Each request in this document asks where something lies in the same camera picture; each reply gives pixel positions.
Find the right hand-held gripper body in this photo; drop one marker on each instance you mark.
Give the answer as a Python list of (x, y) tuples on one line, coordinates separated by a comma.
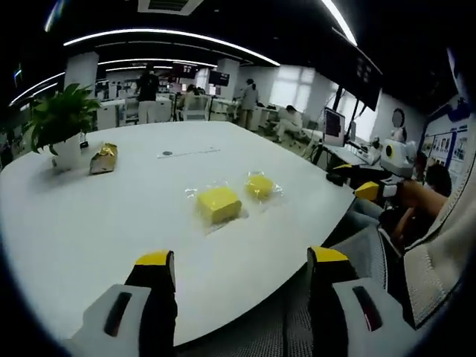
[(401, 160)]

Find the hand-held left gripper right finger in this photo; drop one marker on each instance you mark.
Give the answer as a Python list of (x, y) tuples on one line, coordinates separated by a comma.
[(342, 297)]

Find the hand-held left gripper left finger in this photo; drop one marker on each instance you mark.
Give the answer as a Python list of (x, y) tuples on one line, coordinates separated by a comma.
[(126, 316)]

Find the yellow round silicone block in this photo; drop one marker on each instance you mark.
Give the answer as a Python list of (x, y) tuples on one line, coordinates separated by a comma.
[(260, 186)]

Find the yellow rectangular silicone block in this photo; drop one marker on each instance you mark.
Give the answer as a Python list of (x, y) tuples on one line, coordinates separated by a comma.
[(217, 204)]

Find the person's right hand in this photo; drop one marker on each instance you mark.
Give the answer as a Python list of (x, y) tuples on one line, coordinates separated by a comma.
[(413, 201)]

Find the grey mesh office chair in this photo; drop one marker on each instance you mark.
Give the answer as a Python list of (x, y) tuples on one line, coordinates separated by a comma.
[(368, 253)]

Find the desktop computer monitor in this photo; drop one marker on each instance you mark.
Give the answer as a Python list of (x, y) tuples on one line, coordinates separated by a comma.
[(334, 126)]

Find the small yellow sponge in wrap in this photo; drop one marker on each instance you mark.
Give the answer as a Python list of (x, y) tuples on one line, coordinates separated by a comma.
[(279, 195)]

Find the large black display screen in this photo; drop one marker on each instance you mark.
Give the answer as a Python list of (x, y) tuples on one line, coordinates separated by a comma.
[(364, 82)]

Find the cream knit cardigan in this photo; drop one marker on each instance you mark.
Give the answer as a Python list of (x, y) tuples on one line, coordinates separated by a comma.
[(439, 267)]

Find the large yellow sponge in wrap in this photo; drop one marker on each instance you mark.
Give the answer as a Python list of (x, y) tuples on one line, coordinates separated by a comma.
[(193, 193)]

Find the long ceiling light strip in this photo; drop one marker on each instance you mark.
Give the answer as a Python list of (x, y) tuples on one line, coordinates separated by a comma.
[(37, 87), (156, 61), (340, 22), (167, 34)]

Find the gold wrapped packet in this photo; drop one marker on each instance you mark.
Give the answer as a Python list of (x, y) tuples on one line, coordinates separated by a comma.
[(104, 158)]

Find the grey round table grommet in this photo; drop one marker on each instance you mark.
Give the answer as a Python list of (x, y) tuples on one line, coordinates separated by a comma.
[(168, 152)]

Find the white mesh office chair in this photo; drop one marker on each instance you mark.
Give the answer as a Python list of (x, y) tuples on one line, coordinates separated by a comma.
[(196, 108), (131, 111)]

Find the small black sign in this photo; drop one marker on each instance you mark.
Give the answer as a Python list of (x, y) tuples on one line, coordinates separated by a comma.
[(84, 143)]

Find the potted green plant white pot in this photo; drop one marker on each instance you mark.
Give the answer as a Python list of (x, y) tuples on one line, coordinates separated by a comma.
[(63, 115)]

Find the ceiling air conditioner vent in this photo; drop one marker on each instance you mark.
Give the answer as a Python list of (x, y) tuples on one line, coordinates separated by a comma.
[(171, 5)]

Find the blue wall display board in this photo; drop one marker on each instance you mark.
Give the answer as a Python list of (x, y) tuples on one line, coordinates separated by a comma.
[(451, 141)]

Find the dark wall screen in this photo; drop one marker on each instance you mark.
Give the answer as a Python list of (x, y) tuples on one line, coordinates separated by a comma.
[(184, 70), (218, 78)]

